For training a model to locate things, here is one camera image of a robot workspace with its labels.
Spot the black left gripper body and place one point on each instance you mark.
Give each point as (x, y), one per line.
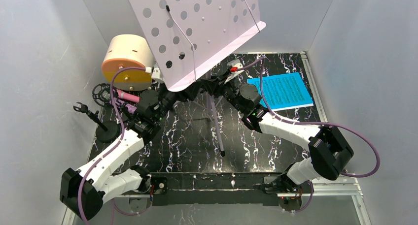
(182, 93)

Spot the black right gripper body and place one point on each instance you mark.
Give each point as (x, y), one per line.
(221, 84)

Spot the pink microphone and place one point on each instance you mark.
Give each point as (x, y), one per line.
(126, 96)

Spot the blue sheet music page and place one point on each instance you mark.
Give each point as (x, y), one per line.
(282, 89)

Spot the purple tripod music stand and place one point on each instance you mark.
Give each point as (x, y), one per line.
(189, 37)

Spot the black round-base desktop mic stand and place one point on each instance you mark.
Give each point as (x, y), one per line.
(107, 131)

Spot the white sheet music book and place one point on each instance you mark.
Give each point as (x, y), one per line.
(288, 106)

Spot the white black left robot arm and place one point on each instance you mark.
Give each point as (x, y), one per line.
(87, 189)

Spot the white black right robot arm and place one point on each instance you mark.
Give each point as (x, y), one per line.
(329, 151)

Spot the beige orange drawer cabinet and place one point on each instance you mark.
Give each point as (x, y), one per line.
(128, 50)

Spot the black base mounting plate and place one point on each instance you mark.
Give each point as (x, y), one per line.
(224, 188)

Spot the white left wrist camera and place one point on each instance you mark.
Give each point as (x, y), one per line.
(155, 74)

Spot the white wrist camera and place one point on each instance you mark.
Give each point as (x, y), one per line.
(235, 69)
(155, 74)

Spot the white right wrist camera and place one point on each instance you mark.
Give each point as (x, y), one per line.
(235, 69)

